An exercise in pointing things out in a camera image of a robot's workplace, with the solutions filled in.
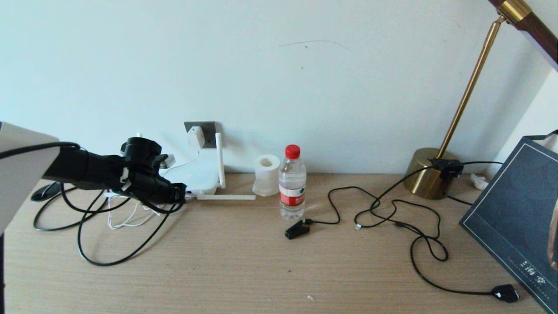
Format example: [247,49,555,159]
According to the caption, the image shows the dark blue paper bag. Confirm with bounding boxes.
[458,130,558,314]

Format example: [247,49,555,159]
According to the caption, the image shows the black box on lamp base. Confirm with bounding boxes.
[427,158,463,178]

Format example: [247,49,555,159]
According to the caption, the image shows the black round desk grommet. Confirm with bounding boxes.
[31,182,61,202]

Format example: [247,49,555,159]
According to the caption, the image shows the white router with antennas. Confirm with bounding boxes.
[136,132,257,201]

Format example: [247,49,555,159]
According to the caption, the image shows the black clip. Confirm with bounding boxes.
[285,219,312,240]

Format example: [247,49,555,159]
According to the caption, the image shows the thin black clip cable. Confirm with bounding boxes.
[305,186,448,262]

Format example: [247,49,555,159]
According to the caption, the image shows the black lamp power cable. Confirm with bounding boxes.
[354,160,519,302]

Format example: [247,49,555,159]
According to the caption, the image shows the grey wall socket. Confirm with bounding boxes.
[184,122,217,149]

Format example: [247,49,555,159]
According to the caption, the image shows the brass desk lamp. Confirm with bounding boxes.
[402,0,558,200]

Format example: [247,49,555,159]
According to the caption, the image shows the red-capped water bottle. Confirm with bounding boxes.
[279,145,306,220]

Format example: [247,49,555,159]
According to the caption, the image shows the black ethernet cable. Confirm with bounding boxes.
[33,185,181,266]

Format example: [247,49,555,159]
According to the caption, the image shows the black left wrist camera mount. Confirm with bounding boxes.
[149,154,167,176]

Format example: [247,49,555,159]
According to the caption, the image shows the white toilet paper roll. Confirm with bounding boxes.
[252,154,281,197]

